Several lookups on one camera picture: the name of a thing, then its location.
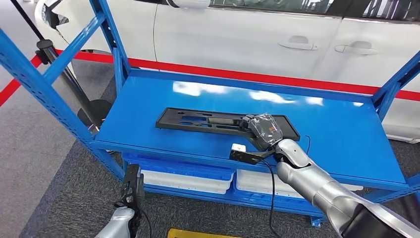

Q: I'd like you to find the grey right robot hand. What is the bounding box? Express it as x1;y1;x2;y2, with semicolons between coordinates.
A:
239;113;284;152

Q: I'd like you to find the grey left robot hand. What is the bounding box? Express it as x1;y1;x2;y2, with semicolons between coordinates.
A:
119;164;146;212

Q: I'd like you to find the long black plastic car part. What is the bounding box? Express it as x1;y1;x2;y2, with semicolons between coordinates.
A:
155;107;301;142

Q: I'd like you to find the blue metal shelf rack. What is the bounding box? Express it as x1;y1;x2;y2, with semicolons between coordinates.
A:
0;0;420;229

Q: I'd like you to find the white plastic bin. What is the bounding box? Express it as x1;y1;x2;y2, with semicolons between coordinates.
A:
236;169;364;199
141;170;234;195

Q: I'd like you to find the yellow floor tape square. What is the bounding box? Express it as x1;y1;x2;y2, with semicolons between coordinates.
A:
167;228;244;238

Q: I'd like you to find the red barrier belt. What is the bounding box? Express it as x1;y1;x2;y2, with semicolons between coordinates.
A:
0;55;43;108
54;49;420;103

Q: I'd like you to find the black barrier stanchion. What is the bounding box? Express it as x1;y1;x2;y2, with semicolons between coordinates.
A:
35;39;113;134

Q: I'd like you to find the white car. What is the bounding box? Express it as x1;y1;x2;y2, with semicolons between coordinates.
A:
34;0;420;144

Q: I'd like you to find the black barrier belt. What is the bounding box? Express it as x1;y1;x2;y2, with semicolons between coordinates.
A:
9;0;45;42

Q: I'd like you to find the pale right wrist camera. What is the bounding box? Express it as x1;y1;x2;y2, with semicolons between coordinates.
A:
229;143;276;166

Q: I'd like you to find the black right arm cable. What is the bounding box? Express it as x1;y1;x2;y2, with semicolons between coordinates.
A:
261;159;281;238

